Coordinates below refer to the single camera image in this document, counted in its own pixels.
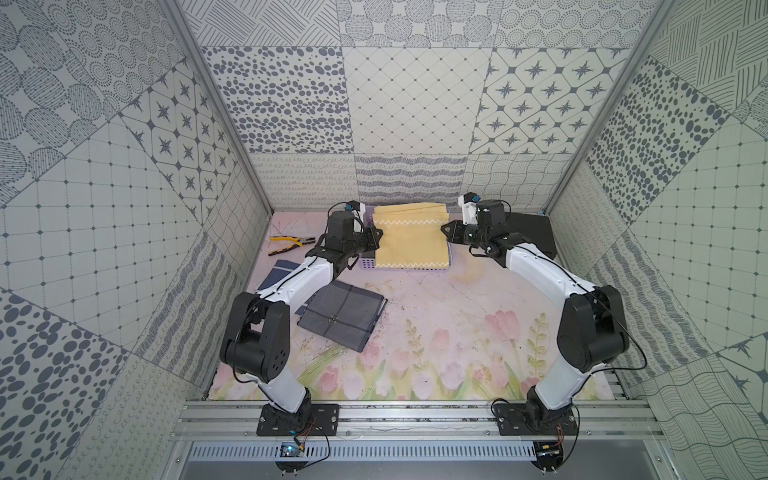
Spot yellow zigzag pillowcase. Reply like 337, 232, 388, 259
371, 202, 451, 269

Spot navy striped cloth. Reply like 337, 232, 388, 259
256, 260, 299, 291

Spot dark grey plaid pillowcase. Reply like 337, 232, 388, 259
297, 280, 387, 353

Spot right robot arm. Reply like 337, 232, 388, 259
440, 220, 630, 429

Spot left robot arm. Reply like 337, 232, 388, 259
219, 221, 384, 427

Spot black plastic tool case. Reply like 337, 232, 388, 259
506, 212, 558, 259

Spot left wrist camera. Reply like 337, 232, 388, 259
325, 200, 368, 234

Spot yellow handled pliers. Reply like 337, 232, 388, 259
268, 236, 316, 256

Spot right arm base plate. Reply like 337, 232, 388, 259
490, 400, 579, 436

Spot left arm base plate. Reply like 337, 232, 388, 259
256, 403, 340, 437

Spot aluminium mounting rail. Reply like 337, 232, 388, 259
170, 400, 664, 441

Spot white vented cable duct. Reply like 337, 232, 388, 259
188, 439, 536, 462

